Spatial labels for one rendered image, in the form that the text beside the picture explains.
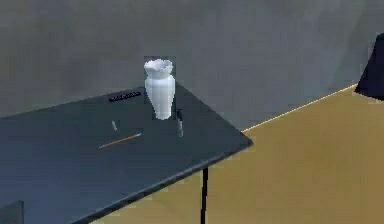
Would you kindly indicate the black and grey pen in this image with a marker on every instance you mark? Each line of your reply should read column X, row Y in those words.
column 180, row 123

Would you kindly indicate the white vase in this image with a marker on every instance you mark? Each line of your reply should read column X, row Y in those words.
column 160, row 90

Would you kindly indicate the black remote control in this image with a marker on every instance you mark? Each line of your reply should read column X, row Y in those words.
column 124, row 96

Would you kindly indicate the orange pencil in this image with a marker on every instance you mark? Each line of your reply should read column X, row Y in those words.
column 120, row 140

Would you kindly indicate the small grey stick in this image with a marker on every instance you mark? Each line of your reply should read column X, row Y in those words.
column 114, row 125

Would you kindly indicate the dark grey table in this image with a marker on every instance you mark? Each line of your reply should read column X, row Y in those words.
column 66, row 173

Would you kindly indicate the dark navy furniture block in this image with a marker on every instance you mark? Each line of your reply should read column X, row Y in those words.
column 373, row 76

